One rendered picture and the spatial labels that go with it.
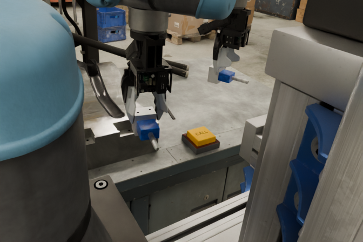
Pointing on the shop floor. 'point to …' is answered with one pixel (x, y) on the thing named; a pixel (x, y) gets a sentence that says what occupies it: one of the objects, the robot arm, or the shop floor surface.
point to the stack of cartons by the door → (303, 2)
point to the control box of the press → (89, 15)
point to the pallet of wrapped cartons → (186, 28)
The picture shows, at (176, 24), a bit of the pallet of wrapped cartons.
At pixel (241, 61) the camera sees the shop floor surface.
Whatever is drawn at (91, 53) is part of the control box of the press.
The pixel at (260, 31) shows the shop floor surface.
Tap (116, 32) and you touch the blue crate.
